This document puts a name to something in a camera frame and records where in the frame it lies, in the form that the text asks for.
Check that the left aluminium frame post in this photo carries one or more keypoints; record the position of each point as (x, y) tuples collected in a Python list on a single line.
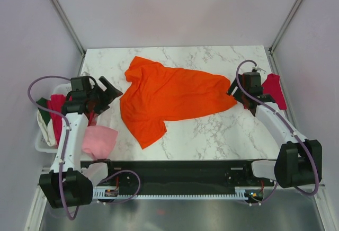
[(68, 26)]

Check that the right aluminium frame post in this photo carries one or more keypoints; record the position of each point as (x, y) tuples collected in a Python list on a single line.
[(287, 21)]

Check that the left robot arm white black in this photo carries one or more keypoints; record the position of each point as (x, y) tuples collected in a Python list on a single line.
[(66, 184)]

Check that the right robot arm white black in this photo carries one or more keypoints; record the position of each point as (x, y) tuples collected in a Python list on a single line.
[(299, 161)]

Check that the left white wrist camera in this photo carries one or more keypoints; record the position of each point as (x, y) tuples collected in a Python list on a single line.
[(84, 74)]

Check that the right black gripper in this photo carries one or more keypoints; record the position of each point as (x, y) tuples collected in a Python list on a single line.
[(232, 87)]

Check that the white t shirt in basket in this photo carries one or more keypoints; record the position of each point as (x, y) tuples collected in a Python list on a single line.
[(46, 127)]

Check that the white slotted cable duct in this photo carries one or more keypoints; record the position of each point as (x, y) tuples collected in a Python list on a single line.
[(109, 193)]

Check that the aluminium frame post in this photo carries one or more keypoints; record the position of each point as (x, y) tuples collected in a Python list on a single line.
[(287, 21), (68, 26)]

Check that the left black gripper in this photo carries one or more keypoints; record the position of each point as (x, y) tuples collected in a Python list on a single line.
[(107, 98)]

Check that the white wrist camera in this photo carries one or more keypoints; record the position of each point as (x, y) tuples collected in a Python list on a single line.
[(258, 69), (84, 74)]

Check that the folded crimson t shirt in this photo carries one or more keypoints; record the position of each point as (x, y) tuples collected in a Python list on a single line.
[(272, 87)]

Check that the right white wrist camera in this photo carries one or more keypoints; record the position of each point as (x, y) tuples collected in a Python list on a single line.
[(258, 69)]

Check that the light pink t shirt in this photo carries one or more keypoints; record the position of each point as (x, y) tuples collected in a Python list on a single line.
[(99, 141)]

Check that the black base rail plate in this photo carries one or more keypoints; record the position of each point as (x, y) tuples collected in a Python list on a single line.
[(182, 177)]

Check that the orange t shirt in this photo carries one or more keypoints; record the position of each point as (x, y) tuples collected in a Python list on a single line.
[(158, 94)]

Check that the white laundry basket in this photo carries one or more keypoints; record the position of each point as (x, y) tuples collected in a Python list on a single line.
[(40, 144)]

